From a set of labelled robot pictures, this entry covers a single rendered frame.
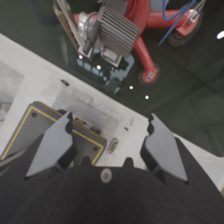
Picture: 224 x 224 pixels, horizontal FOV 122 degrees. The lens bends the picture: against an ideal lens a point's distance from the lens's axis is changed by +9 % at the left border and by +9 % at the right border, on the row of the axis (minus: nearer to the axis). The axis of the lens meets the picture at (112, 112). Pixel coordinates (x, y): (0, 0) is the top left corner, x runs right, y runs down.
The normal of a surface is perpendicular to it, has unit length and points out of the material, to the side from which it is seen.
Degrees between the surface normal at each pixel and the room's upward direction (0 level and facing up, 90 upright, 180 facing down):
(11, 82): 0
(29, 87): 14
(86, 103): 0
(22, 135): 0
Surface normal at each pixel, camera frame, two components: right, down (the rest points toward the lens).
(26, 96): -0.13, -0.02
